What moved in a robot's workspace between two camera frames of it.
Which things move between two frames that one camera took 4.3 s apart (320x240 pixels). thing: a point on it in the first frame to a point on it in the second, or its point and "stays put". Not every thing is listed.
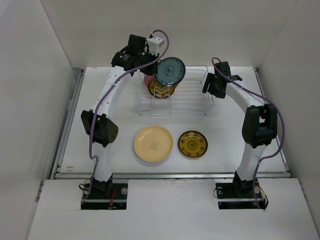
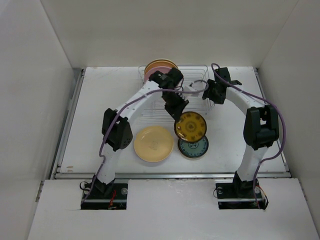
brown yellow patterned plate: x=193 y=144 to x=190 y=126
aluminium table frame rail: x=57 y=174 stays put
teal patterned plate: x=170 y=71 to x=193 y=149
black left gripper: x=151 y=70 to x=175 y=111
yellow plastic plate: x=153 y=143 stays put
